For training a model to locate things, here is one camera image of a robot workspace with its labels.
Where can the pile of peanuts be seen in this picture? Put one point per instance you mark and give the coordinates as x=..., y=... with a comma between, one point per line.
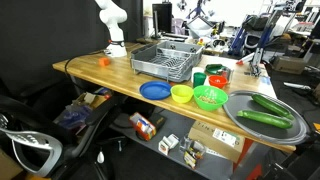
x=208, y=98

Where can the green plastic bowl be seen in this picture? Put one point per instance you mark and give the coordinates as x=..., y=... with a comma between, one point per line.
x=210, y=106

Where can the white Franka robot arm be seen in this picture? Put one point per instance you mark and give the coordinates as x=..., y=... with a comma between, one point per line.
x=113, y=16

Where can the yellow plastic bowl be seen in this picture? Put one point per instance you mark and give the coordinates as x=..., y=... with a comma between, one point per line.
x=181, y=94

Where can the red plastic bowl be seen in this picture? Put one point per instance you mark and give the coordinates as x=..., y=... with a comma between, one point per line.
x=218, y=82

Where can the blue plastic plate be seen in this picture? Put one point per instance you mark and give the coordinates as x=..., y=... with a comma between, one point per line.
x=155, y=90

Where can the grey dish rack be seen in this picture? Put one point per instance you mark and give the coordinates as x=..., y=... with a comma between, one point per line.
x=143, y=63

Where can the green plastic cup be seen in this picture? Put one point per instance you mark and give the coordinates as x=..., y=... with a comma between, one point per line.
x=199, y=80

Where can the orange snack box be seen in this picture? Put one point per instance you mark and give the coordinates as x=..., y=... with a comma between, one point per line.
x=141, y=126

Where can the small white box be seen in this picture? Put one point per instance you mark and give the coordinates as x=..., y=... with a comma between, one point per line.
x=168, y=143

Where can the black keyboard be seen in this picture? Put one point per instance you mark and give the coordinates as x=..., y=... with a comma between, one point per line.
x=175, y=35

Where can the green plastic plate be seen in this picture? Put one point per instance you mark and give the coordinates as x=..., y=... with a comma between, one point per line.
x=213, y=69

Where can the cardboard box white label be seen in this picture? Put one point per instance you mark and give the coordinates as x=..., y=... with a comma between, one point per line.
x=203, y=135

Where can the yellow rubber duck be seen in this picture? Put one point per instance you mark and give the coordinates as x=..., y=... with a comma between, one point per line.
x=200, y=42

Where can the orange block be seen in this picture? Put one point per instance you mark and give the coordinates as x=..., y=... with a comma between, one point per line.
x=104, y=61

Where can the clear plastic container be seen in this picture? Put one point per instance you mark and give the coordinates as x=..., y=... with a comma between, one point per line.
x=191, y=151

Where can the open cardboard box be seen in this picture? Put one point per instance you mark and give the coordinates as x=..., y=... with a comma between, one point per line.
x=87, y=98

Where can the black computer monitor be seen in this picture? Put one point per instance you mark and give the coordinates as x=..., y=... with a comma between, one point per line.
x=162, y=16

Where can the blue plastic bag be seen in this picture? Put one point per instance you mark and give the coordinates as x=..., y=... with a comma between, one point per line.
x=73, y=115

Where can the aluminium extrusion stand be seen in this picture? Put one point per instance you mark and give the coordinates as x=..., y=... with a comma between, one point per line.
x=256, y=65

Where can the grey round metal tray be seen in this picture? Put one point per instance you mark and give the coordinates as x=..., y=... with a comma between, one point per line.
x=253, y=128

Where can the blue paper label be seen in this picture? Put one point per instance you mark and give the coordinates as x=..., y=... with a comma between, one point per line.
x=265, y=81

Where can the large green cucumber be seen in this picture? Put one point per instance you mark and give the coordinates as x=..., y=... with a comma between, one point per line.
x=263, y=118
x=270, y=105

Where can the brown cardboard box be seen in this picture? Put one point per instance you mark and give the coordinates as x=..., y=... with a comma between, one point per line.
x=288, y=65

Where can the black office chair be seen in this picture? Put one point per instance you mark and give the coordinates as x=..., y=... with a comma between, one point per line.
x=20, y=116

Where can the yellow foam floor mat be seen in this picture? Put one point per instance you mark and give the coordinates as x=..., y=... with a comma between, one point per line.
x=317, y=127

